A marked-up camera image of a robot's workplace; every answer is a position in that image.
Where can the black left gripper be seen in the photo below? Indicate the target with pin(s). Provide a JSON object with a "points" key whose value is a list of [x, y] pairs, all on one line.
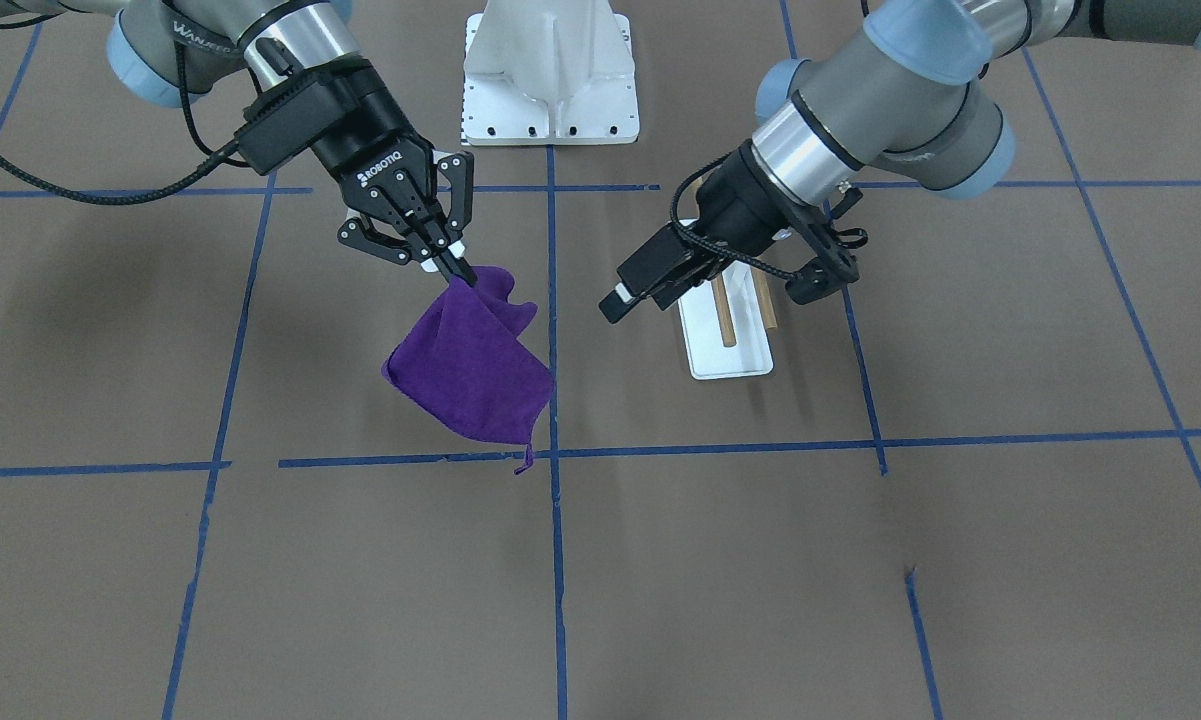
{"points": [[742, 208]]}

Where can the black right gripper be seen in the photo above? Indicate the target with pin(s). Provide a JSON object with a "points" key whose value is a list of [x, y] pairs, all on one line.
{"points": [[372, 133]]}

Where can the purple microfiber towel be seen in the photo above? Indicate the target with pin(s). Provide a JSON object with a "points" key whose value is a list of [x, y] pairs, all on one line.
{"points": [[464, 363]]}

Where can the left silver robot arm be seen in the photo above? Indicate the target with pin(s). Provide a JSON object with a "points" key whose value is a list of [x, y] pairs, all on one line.
{"points": [[901, 95]]}

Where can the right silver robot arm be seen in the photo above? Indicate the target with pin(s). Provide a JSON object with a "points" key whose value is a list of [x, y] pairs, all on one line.
{"points": [[170, 52]]}

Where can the upper wooden rack rod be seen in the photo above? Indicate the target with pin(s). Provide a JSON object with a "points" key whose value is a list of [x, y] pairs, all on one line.
{"points": [[764, 299]]}

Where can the wooden rack rod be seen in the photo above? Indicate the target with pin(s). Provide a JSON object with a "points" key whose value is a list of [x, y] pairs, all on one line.
{"points": [[724, 317], [764, 299]]}

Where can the lower wooden rack rod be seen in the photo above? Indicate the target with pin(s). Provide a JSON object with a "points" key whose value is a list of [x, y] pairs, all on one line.
{"points": [[724, 317]]}

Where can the white towel rack base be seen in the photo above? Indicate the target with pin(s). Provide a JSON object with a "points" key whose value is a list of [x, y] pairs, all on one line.
{"points": [[707, 358]]}

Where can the white camera mast pedestal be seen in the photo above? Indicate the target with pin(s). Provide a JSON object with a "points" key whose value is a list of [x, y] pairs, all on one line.
{"points": [[542, 73]]}

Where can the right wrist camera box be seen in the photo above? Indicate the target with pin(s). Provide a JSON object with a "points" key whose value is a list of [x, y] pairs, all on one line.
{"points": [[288, 119]]}

